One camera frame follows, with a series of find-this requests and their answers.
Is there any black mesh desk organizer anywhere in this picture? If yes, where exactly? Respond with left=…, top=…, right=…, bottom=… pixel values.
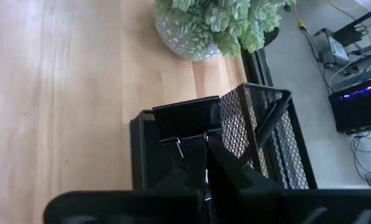
left=129, top=82, right=318, bottom=191

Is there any black binder clip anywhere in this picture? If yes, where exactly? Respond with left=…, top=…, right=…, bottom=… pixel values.
left=152, top=95, right=224, bottom=202

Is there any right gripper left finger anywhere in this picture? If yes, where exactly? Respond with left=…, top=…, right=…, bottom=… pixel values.
left=151, top=139, right=207, bottom=191

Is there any yellow cable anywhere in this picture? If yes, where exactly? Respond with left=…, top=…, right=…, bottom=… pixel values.
left=293, top=0, right=308, bottom=32

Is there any black aluminium table frame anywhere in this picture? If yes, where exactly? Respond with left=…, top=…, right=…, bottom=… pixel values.
left=240, top=27, right=281, bottom=87

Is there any black computer case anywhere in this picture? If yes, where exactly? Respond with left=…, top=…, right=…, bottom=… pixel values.
left=328, top=77, right=371, bottom=135

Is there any grey power box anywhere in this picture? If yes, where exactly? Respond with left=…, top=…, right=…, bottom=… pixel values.
left=312, top=27, right=350, bottom=68

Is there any green succulent in patterned pot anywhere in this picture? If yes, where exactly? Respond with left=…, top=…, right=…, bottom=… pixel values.
left=153, top=0, right=298, bottom=62

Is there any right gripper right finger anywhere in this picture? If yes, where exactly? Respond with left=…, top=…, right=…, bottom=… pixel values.
left=207, top=136, right=283, bottom=224

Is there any black pen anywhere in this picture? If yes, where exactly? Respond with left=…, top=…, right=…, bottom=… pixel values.
left=255, top=99, right=291, bottom=142

